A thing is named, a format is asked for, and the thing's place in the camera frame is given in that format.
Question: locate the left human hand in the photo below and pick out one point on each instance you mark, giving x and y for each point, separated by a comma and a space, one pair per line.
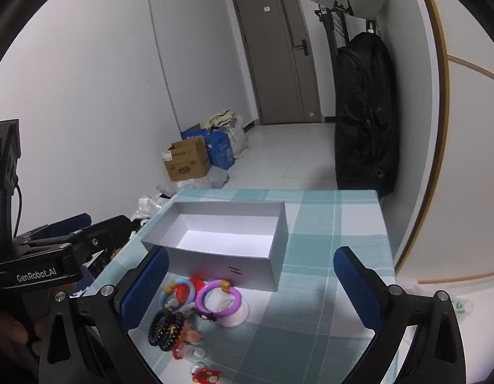
16, 343

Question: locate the white green plastic bag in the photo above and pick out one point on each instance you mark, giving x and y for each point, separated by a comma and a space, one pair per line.
462, 307

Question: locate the black coat rack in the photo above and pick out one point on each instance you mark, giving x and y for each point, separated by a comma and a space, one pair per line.
340, 27

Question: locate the teal plaid tablecloth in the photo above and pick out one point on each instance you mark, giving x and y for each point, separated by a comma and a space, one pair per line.
307, 331

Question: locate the blue cardboard box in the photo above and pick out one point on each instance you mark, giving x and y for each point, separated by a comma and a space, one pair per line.
217, 144

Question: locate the brown cardboard box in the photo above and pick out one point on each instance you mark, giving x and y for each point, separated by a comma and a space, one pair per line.
187, 159

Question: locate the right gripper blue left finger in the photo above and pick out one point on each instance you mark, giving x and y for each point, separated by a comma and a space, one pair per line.
86, 339

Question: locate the red China flag badge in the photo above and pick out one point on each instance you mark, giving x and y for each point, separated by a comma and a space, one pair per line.
198, 284

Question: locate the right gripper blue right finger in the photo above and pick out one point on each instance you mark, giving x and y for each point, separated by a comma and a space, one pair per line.
436, 353

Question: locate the grey cardboard box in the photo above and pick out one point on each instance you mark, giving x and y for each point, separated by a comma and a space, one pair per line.
241, 242

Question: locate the pink pig keychain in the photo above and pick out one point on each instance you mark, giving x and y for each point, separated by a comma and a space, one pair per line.
189, 335

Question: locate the red cartoon figure charm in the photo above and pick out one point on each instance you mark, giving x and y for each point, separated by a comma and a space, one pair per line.
201, 373

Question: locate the black backpack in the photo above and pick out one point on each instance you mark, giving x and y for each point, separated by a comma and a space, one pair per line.
367, 136

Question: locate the left gripper camera mount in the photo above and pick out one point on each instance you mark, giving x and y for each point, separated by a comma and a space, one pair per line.
9, 155

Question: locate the brown wooden door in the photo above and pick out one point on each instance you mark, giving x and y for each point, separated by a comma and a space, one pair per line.
279, 56

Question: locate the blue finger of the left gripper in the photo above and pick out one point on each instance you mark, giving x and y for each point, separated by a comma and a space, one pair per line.
71, 224
110, 233

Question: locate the grey plastic mailer bag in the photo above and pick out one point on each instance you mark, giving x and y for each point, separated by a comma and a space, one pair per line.
216, 178

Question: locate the white bag with cloth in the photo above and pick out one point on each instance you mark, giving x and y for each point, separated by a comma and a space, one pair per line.
231, 124

